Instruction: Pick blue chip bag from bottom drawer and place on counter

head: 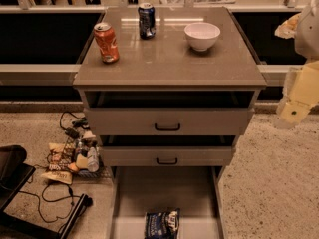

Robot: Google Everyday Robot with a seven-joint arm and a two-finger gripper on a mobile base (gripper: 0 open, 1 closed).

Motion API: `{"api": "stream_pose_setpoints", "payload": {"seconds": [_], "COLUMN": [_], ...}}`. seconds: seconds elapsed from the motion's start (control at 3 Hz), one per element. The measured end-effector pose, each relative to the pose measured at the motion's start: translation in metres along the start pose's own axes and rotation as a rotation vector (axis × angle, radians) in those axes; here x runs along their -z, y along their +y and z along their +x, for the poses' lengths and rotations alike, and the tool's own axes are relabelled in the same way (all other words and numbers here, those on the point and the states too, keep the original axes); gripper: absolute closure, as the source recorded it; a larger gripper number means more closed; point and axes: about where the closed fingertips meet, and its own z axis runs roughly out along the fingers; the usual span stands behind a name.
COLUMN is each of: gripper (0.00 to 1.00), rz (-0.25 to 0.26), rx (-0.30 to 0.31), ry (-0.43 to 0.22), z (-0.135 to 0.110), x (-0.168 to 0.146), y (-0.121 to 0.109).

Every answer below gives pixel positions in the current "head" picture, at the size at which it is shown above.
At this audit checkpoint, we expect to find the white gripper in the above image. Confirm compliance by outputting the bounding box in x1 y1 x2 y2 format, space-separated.
274 13 319 129

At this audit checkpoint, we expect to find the blue chip bag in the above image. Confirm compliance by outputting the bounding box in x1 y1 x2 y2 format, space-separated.
144 208 180 239

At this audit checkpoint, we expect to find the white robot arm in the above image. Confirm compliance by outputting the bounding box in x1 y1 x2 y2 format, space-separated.
274 0 319 129

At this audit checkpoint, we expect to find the grey drawer cabinet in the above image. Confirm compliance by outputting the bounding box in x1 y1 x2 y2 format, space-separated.
72 6 268 171

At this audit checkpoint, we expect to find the open bottom drawer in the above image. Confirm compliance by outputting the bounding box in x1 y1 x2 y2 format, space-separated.
107 166 226 239

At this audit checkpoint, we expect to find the yellow snack bag on floor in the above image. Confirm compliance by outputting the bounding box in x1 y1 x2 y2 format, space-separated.
41 171 72 185

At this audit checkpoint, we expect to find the white bowl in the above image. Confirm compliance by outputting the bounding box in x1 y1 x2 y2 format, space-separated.
184 22 220 52

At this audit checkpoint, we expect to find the blue soda can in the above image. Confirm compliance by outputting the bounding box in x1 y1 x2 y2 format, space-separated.
138 3 156 40

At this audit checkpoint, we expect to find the orange soda can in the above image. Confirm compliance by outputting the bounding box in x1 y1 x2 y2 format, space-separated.
94 22 120 64

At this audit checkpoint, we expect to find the clear plastic water bottle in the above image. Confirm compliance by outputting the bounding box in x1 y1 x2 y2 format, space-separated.
87 147 100 172

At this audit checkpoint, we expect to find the black power adapter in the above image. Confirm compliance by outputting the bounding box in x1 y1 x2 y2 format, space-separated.
65 127 80 139

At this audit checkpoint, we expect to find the top drawer with handle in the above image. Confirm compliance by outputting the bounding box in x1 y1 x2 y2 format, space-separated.
85 91 254 135

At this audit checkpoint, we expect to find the drawer with handle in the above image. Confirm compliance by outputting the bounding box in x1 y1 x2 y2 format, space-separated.
100 135 236 166
85 91 254 135

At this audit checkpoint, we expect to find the middle drawer with handle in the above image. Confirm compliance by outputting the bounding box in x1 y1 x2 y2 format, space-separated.
100 135 236 166

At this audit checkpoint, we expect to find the wire basket of snacks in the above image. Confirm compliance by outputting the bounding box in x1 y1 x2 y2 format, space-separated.
47 130 104 178

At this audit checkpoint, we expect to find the black cable on floor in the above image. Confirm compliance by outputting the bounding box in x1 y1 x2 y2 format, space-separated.
18 179 83 225

